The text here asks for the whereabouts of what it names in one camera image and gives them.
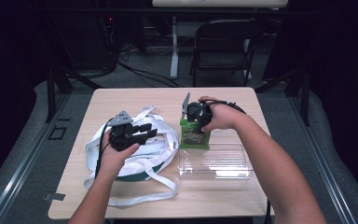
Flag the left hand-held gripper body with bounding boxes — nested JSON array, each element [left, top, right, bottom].
[[106, 110, 142, 153]]

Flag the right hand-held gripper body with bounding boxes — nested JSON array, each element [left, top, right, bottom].
[[181, 91, 214, 126]]

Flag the green snack packet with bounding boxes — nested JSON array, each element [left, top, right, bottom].
[[179, 119, 212, 150]]

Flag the white tote bag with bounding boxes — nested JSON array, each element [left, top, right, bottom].
[[84, 105, 180, 208]]

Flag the clear plastic tray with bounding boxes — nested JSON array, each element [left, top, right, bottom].
[[176, 132, 253, 181]]

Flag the person's right hand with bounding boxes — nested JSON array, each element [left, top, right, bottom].
[[198, 95, 247, 133]]

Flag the person's left hand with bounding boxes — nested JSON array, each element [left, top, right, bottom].
[[97, 129, 141, 182]]

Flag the black folding chair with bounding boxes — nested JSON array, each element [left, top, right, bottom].
[[189, 19, 264, 89]]

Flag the black metal stand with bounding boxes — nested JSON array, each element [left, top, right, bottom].
[[254, 65, 312, 127], [44, 63, 104, 124]]

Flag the grey tape piece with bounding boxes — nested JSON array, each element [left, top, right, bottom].
[[44, 192, 66, 202]]

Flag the dark computer tower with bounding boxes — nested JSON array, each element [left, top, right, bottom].
[[98, 14, 119, 73]]

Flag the white desk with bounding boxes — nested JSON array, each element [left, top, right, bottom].
[[151, 0, 289, 80]]

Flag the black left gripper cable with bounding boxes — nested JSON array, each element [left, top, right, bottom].
[[94, 117, 116, 181]]

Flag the black floor cables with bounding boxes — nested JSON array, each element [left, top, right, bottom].
[[117, 60, 185, 89]]

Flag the aluminium floor rail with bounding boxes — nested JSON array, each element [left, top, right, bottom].
[[286, 92, 357, 224], [0, 92, 71, 224]]

